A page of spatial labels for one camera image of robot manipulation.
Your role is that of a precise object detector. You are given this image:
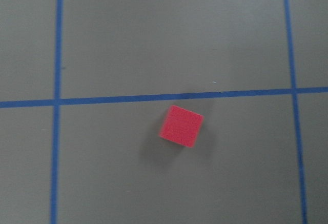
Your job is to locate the red wooden cube far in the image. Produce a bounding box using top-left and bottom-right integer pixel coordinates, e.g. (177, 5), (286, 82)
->
(159, 105), (204, 148)

